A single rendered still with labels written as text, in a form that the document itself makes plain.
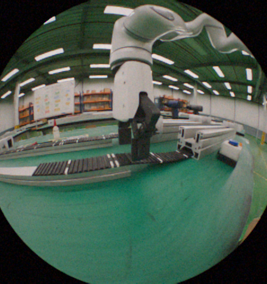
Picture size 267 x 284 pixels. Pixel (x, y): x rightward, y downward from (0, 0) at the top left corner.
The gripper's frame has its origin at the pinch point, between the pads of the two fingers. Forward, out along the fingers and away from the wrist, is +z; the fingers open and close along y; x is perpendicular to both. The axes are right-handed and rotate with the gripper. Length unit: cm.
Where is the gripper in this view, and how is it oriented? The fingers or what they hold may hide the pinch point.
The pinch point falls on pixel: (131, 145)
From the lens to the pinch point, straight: 20.4
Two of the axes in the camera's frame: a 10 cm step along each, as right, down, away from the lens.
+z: 0.0, 9.5, 3.2
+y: 3.7, 3.0, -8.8
